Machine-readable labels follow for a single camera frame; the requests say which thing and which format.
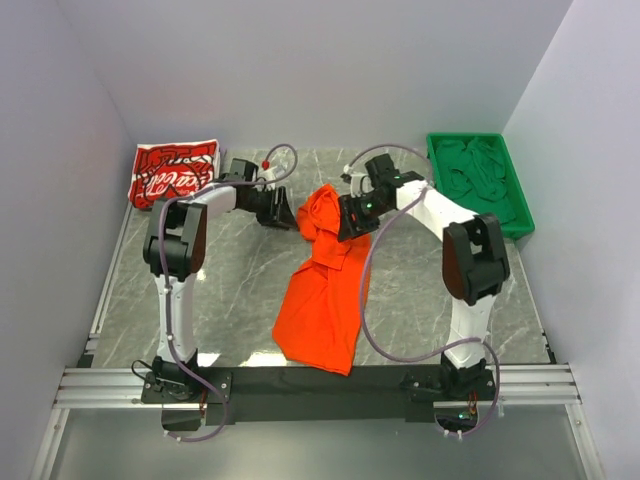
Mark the orange t-shirt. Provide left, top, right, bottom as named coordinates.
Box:
left=272, top=184, right=371, bottom=376

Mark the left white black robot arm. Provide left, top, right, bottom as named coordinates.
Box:
left=143, top=158, right=297, bottom=402

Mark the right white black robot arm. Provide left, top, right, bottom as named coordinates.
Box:
left=337, top=154, right=510, bottom=399

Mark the red white printed folded t-shirt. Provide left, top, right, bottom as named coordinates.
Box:
left=128, top=139, right=220, bottom=211

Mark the green t-shirt in bin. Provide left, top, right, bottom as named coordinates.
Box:
left=435, top=137, right=516, bottom=224

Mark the green plastic bin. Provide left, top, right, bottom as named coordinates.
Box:
left=426, top=132, right=535, bottom=240

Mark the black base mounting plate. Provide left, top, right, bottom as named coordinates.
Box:
left=141, top=364, right=496, bottom=426

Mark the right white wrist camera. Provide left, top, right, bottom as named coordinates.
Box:
left=341, top=166, right=370, bottom=197

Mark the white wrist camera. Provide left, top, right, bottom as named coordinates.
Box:
left=341, top=166, right=370, bottom=197
left=258, top=160, right=288, bottom=182

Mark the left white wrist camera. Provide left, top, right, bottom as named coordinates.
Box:
left=258, top=160, right=288, bottom=182

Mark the aluminium rail frame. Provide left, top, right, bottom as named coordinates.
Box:
left=32, top=210, right=604, bottom=479

